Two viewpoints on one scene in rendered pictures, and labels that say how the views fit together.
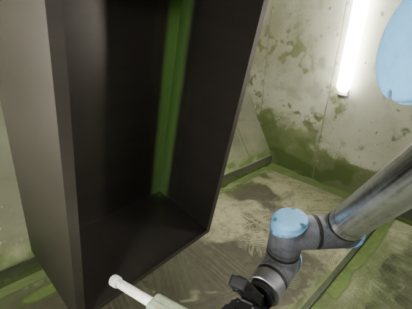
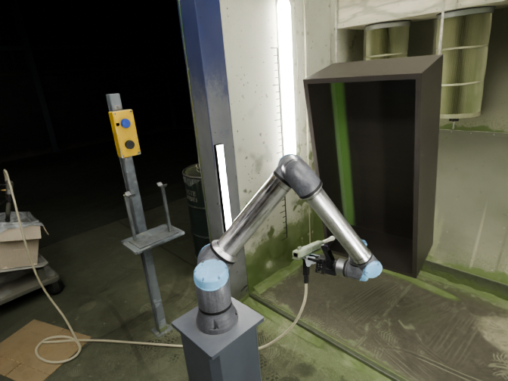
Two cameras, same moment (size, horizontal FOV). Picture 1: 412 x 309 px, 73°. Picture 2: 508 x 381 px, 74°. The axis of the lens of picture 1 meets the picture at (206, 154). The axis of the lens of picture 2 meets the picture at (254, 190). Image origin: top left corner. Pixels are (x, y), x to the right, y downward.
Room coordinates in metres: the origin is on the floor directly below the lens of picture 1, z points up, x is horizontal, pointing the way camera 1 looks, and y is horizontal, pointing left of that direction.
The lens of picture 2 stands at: (0.11, -1.73, 1.70)
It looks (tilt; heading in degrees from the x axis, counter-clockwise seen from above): 19 degrees down; 90
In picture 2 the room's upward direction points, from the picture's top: 5 degrees counter-clockwise
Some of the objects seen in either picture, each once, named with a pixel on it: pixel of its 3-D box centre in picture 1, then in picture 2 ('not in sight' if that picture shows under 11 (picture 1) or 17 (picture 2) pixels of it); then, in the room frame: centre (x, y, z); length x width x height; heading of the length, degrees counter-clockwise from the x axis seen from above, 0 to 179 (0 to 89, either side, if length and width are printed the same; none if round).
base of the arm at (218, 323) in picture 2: not in sight; (216, 311); (-0.12, -0.46, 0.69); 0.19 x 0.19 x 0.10
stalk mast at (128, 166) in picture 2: not in sight; (140, 226); (-0.65, 0.25, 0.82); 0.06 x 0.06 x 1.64; 43
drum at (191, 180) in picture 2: not in sight; (218, 211); (-0.27, 1.31, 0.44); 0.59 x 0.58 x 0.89; 114
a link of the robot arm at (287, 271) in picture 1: (279, 265); (357, 270); (0.60, -0.22, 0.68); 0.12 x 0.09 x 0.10; 143
